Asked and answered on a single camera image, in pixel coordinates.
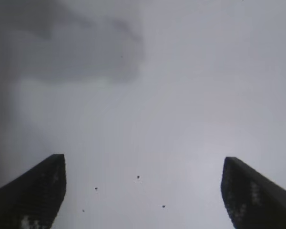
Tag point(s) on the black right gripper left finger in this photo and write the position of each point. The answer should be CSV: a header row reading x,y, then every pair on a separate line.
x,y
31,195

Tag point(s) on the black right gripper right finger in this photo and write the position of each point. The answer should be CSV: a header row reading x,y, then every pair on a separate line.
x,y
255,198

